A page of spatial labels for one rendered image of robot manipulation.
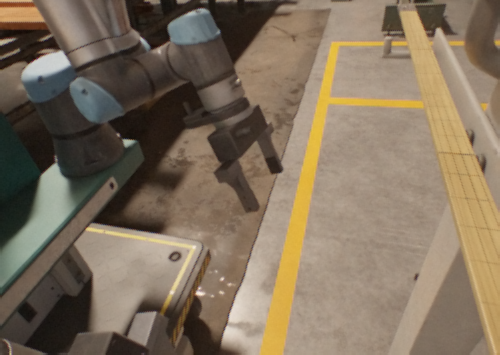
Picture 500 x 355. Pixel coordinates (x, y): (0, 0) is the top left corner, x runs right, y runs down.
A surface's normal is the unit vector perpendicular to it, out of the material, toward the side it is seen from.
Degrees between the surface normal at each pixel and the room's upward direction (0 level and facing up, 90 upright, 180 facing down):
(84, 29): 69
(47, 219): 0
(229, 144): 83
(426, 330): 90
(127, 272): 0
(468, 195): 0
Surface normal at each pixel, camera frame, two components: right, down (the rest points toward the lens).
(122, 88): 0.69, 0.04
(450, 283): -0.26, 0.62
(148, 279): -0.08, -0.78
